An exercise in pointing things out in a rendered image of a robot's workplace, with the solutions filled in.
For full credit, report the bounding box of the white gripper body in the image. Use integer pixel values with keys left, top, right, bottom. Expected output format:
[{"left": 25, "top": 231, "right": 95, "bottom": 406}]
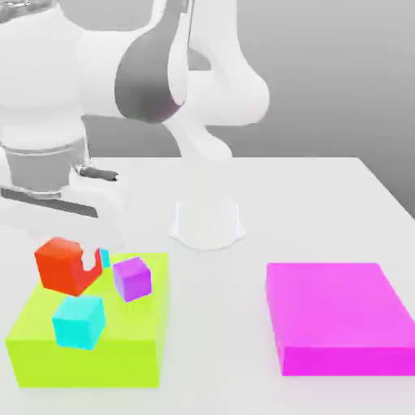
[{"left": 0, "top": 185, "right": 128, "bottom": 250}]

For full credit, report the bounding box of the small red cube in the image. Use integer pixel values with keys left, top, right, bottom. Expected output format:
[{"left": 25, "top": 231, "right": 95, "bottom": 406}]
[{"left": 33, "top": 236, "right": 105, "bottom": 298}]

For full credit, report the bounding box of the small purple cube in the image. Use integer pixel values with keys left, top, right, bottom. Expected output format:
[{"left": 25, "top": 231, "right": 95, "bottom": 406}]
[{"left": 112, "top": 256, "right": 154, "bottom": 303}]

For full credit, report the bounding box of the large lime green box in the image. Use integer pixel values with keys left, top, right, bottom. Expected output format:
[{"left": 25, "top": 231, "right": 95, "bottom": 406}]
[{"left": 4, "top": 252, "right": 170, "bottom": 389}]

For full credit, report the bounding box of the large magenta box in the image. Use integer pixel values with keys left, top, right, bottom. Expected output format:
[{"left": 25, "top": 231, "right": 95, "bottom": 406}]
[{"left": 265, "top": 262, "right": 415, "bottom": 378}]

